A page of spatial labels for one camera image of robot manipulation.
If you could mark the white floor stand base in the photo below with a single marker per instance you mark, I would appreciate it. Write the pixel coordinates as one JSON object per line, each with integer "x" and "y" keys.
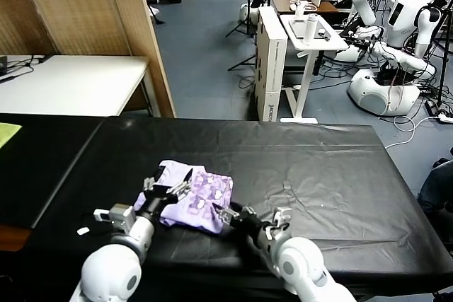
{"x": 156, "y": 13}

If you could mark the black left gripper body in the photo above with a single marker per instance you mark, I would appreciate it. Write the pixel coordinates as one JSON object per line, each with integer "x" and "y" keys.
{"x": 155, "y": 204}

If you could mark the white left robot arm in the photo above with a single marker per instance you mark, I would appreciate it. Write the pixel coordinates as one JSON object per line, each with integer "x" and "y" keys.
{"x": 113, "y": 270}

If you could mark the large matte black table cover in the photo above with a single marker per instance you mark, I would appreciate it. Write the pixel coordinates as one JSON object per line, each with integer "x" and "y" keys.
{"x": 283, "y": 150}

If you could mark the tall black tripod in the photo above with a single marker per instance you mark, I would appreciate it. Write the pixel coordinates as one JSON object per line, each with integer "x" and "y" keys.
{"x": 444, "y": 58}

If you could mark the white drinking bottle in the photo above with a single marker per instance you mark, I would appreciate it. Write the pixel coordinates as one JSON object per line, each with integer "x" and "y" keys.
{"x": 310, "y": 29}

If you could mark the black box device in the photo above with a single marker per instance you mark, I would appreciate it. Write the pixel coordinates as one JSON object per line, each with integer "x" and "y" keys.
{"x": 3, "y": 65}

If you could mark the white humanoid robot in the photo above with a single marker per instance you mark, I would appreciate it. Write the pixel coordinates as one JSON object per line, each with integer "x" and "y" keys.
{"x": 404, "y": 15}

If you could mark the black monitor floor stand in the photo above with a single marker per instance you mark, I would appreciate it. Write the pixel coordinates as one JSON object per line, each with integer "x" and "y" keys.
{"x": 248, "y": 33}

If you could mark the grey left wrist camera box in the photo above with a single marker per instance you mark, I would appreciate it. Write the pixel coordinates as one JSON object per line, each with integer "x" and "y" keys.
{"x": 118, "y": 213}

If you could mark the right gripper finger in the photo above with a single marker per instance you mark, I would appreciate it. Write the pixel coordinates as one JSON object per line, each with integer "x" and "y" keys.
{"x": 244, "y": 209}
{"x": 226, "y": 215}

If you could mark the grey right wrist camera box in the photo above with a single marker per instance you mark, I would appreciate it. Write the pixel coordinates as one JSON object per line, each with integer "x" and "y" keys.
{"x": 283, "y": 217}

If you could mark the grey tablet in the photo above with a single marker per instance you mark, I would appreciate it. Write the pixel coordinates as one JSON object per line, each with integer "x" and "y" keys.
{"x": 296, "y": 28}

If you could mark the white desktop holder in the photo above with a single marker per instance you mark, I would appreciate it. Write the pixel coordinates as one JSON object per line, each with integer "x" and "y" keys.
{"x": 300, "y": 10}

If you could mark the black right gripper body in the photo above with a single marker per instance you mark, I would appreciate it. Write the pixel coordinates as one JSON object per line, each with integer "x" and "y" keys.
{"x": 253, "y": 226}

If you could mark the white power strip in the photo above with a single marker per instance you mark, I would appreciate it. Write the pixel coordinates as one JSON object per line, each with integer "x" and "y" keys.
{"x": 446, "y": 117}

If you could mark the white rectangular table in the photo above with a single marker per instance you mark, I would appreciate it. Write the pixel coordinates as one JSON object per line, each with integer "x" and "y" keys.
{"x": 78, "y": 82}

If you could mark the wooden folding screen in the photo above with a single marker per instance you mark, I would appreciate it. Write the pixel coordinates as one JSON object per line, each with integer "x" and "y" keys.
{"x": 88, "y": 5}

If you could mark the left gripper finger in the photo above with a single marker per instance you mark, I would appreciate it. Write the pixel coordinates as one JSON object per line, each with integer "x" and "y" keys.
{"x": 180, "y": 190}
{"x": 151, "y": 187}

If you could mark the white humanoid robot raised arm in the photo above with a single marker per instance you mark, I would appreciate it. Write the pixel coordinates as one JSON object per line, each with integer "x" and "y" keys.
{"x": 365, "y": 5}

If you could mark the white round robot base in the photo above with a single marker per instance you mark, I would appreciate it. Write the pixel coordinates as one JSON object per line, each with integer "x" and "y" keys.
{"x": 248, "y": 12}

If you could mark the small black handheld device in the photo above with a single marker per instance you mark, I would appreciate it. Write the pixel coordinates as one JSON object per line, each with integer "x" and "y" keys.
{"x": 325, "y": 34}

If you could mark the yellow-green cloth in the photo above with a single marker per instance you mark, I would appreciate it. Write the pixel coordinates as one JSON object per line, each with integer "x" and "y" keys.
{"x": 7, "y": 134}

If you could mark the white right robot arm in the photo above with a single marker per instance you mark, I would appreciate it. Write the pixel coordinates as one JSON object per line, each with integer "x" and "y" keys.
{"x": 301, "y": 266}

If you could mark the white height-adjustable side table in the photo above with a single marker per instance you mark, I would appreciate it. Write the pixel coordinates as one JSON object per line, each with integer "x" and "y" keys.
{"x": 305, "y": 79}

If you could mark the person in dark jeans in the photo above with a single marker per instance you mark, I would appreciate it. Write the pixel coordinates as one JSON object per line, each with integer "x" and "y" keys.
{"x": 439, "y": 185}

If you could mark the tall white cardboard box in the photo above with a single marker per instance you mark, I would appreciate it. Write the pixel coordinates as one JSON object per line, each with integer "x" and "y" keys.
{"x": 270, "y": 68}

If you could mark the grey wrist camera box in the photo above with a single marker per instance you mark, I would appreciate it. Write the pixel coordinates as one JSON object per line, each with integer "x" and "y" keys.
{"x": 118, "y": 213}
{"x": 283, "y": 217}

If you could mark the lavender t-shirt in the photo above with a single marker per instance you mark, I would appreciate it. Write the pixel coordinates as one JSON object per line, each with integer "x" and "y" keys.
{"x": 205, "y": 196}

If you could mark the glossy black table cover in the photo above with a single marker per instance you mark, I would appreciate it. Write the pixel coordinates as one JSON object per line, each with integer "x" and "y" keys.
{"x": 42, "y": 174}

